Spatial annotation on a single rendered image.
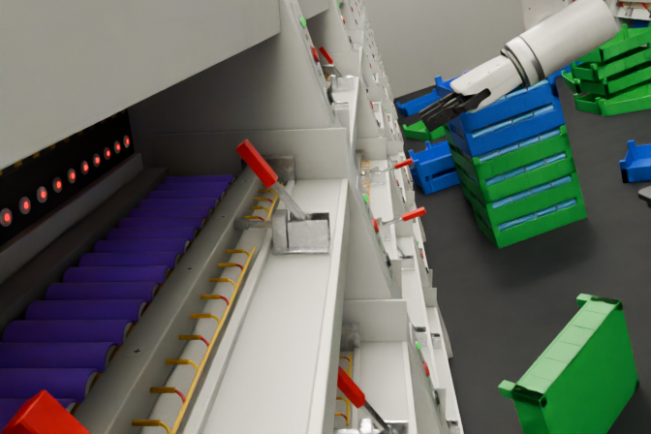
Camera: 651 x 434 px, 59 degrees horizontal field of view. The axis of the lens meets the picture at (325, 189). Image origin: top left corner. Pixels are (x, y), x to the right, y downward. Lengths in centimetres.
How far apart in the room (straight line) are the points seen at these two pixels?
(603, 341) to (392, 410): 71
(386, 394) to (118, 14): 45
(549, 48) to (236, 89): 59
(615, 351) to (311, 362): 100
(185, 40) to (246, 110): 30
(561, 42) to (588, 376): 58
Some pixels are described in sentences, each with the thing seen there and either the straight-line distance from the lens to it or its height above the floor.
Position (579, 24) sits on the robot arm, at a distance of 103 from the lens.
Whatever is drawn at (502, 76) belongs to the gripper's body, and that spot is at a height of 69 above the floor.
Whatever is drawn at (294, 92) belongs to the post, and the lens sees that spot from 55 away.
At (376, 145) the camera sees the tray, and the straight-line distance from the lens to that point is 128.
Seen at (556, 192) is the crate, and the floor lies 12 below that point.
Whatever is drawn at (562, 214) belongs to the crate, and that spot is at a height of 4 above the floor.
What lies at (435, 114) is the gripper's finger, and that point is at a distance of 101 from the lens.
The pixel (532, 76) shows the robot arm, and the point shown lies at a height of 67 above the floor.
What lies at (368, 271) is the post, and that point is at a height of 63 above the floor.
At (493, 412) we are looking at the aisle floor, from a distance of 136.
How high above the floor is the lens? 89
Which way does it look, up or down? 17 degrees down
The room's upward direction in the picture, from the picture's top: 21 degrees counter-clockwise
